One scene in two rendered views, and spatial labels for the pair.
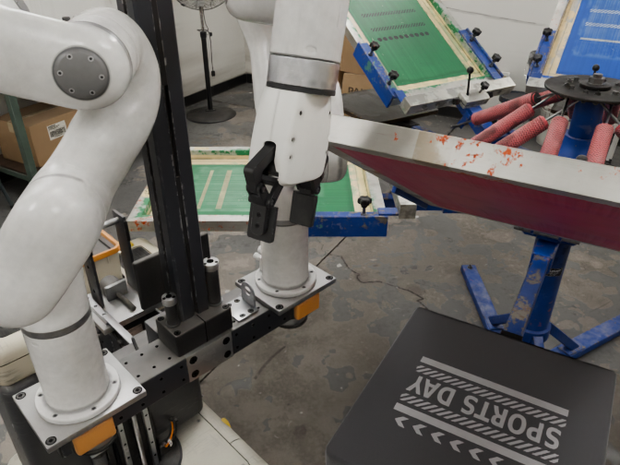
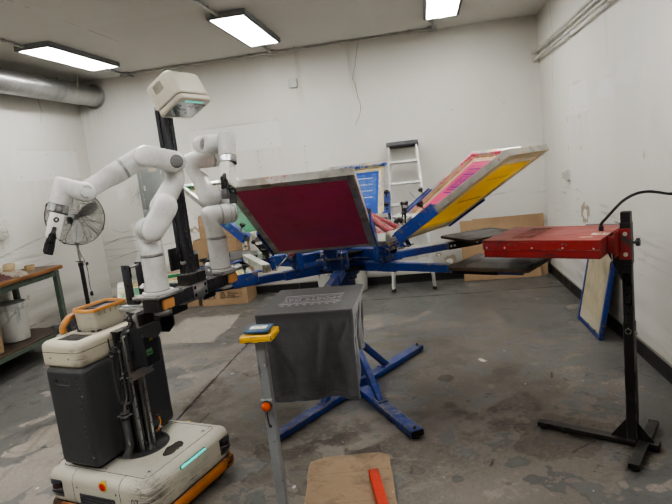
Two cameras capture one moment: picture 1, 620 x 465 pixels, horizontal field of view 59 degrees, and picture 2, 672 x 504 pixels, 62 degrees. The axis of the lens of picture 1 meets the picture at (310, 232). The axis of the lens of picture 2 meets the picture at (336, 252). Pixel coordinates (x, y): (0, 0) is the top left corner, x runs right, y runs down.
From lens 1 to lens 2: 186 cm
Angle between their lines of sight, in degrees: 29
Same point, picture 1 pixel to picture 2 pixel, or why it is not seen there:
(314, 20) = (229, 145)
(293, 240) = (223, 245)
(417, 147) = (260, 181)
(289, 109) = (227, 164)
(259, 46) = (197, 178)
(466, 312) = not seen: hidden behind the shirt
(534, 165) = (291, 177)
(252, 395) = not seen: hidden behind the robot
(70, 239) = (172, 206)
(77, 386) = (163, 279)
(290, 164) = (230, 178)
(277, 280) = (219, 265)
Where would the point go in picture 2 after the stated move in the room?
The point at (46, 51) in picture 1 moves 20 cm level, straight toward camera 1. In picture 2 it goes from (169, 155) to (197, 150)
